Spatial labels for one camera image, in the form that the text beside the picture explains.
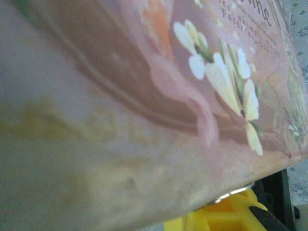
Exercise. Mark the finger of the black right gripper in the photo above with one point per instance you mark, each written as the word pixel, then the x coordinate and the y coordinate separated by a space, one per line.
pixel 276 192
pixel 263 216

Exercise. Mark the key with yellow grip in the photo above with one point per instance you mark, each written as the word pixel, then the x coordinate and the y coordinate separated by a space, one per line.
pixel 216 216

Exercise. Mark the pink snack packet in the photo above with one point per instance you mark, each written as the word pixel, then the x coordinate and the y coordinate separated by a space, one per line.
pixel 144 96

